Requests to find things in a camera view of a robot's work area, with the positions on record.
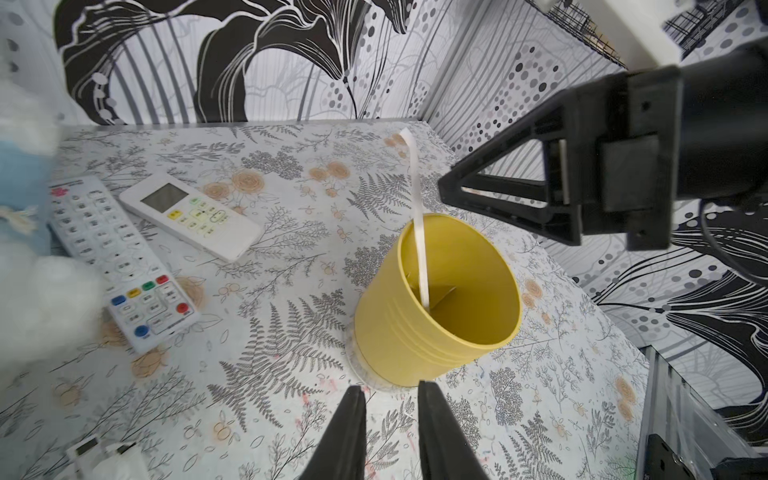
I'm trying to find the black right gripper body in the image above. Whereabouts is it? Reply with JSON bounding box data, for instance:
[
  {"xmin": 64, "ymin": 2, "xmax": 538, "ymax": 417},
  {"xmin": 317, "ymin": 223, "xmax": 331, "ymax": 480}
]
[{"xmin": 437, "ymin": 66, "xmax": 683, "ymax": 251}]

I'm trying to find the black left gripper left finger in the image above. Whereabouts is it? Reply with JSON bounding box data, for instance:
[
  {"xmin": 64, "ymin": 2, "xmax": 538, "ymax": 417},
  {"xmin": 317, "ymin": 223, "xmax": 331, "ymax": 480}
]
[{"xmin": 299, "ymin": 385, "xmax": 367, "ymax": 480}]

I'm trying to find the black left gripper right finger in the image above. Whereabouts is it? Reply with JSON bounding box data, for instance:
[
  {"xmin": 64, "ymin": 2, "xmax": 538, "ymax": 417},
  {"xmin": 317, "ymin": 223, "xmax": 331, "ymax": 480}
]
[{"xmin": 418, "ymin": 381, "xmax": 488, "ymax": 480}]

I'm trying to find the yellow plastic cup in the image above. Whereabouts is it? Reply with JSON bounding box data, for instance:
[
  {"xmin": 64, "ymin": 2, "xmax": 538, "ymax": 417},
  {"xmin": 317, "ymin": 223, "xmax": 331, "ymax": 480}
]
[{"xmin": 353, "ymin": 214, "xmax": 523, "ymax": 387}]

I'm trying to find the white straw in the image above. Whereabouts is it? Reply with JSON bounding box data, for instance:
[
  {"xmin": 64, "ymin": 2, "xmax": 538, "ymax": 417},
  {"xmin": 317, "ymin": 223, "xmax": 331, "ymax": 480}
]
[
  {"xmin": 66, "ymin": 435, "xmax": 151, "ymax": 480},
  {"xmin": 399, "ymin": 128, "xmax": 430, "ymax": 313}
]

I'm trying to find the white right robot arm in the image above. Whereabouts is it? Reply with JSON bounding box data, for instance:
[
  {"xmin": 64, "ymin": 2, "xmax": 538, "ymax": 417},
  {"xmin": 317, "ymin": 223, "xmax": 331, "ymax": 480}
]
[{"xmin": 438, "ymin": 39, "xmax": 767, "ymax": 251}]

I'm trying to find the white remote control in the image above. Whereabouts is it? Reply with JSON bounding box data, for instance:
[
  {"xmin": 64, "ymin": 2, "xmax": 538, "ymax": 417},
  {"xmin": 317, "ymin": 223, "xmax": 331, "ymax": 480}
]
[{"xmin": 49, "ymin": 176, "xmax": 201, "ymax": 354}]

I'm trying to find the white remote with screen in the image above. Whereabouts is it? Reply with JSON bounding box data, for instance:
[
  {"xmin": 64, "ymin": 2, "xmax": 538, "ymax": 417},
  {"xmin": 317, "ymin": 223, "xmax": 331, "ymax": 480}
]
[{"xmin": 119, "ymin": 172, "xmax": 262, "ymax": 263}]

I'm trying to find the white teddy bear blue shirt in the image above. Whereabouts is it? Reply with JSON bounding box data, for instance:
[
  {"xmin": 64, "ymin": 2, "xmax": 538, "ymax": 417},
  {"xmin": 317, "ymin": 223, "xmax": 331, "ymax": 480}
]
[{"xmin": 1, "ymin": 60, "xmax": 103, "ymax": 385}]

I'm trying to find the black wire basket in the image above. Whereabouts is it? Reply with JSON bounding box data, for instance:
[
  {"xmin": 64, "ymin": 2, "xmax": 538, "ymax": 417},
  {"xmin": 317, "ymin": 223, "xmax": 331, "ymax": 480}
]
[{"xmin": 531, "ymin": 0, "xmax": 741, "ymax": 70}]

